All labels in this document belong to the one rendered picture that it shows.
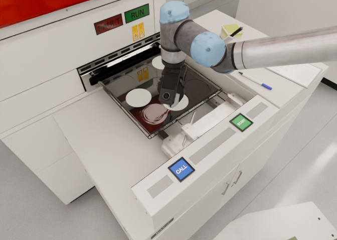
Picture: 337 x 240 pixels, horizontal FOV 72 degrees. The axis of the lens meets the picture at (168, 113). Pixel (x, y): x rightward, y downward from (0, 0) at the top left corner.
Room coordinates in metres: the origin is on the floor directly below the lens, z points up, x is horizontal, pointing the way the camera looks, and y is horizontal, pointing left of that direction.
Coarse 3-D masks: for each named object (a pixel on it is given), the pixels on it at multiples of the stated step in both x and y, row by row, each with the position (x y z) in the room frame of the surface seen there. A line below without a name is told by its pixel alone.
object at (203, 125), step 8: (224, 104) 0.61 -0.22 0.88; (216, 112) 0.57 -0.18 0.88; (224, 112) 0.57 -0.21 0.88; (200, 120) 0.54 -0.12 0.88; (208, 120) 0.54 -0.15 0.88; (216, 120) 0.54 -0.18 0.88; (200, 128) 0.50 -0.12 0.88; (208, 128) 0.50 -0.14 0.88; (176, 136) 0.46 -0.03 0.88; (184, 136) 0.46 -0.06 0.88; (168, 152) 0.40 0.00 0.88
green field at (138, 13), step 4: (140, 8) 0.92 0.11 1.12; (144, 8) 0.93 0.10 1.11; (128, 12) 0.88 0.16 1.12; (132, 12) 0.90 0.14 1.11; (136, 12) 0.91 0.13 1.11; (140, 12) 0.92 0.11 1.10; (144, 12) 0.93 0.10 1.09; (148, 12) 0.94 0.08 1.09; (128, 16) 0.88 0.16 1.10; (132, 16) 0.89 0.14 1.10; (136, 16) 0.91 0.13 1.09; (140, 16) 0.92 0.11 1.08; (128, 20) 0.88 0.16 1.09; (132, 20) 0.89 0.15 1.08
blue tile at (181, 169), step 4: (180, 160) 0.32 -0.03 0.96; (176, 164) 0.31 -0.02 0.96; (180, 164) 0.31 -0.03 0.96; (184, 164) 0.31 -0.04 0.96; (172, 168) 0.30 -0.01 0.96; (176, 168) 0.30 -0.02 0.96; (180, 168) 0.30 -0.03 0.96; (184, 168) 0.30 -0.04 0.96; (188, 168) 0.30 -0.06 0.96; (176, 172) 0.29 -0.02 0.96; (180, 172) 0.29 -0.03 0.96; (184, 172) 0.29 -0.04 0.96; (188, 172) 0.29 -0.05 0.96; (180, 176) 0.27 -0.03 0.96; (184, 176) 0.27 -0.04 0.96
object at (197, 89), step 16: (144, 64) 0.84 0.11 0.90; (112, 80) 0.73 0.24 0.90; (128, 80) 0.73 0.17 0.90; (144, 80) 0.73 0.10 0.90; (192, 80) 0.73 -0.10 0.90; (192, 96) 0.64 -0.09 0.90; (144, 112) 0.56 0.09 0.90; (160, 112) 0.56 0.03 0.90; (176, 112) 0.56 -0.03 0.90; (144, 128) 0.49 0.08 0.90
